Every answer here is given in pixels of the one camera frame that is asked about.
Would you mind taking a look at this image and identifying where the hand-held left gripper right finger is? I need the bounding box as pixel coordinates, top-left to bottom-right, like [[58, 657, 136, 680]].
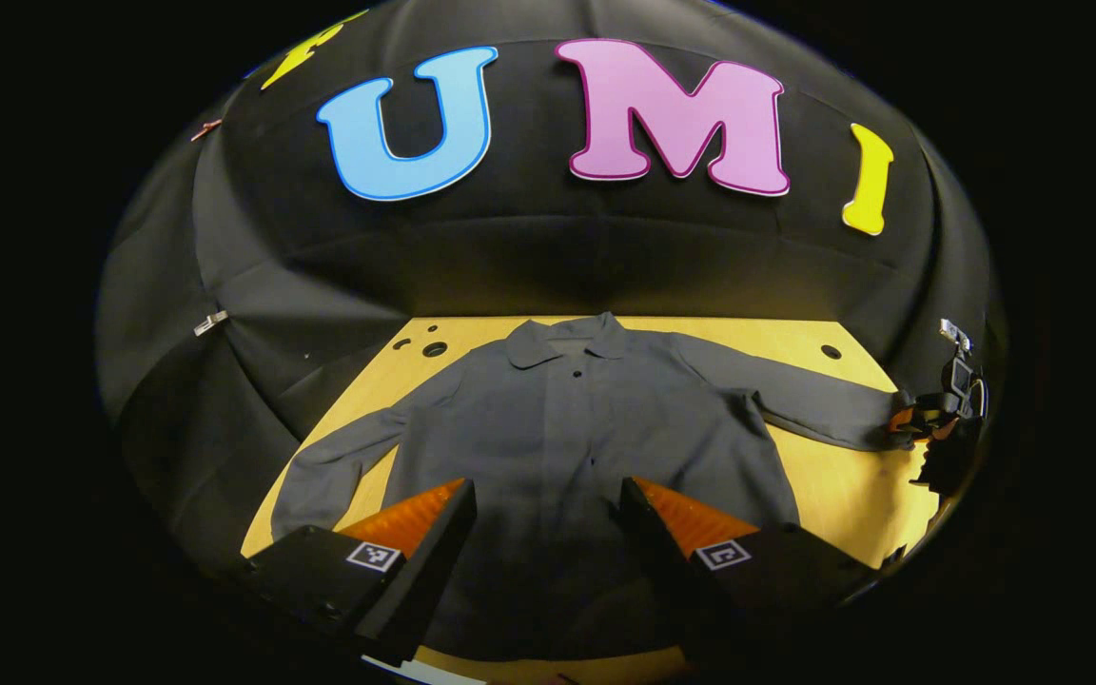
[[618, 478, 877, 667]]

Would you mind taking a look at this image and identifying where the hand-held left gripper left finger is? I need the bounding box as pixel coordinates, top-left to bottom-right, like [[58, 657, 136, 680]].
[[242, 479, 478, 665]]

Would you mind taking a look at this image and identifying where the dark grey collared shirt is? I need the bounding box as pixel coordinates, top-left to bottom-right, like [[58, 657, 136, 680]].
[[270, 312, 910, 662]]

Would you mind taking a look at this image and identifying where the black backdrop cloth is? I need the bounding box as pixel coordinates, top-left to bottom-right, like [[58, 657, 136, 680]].
[[94, 0, 1010, 581]]

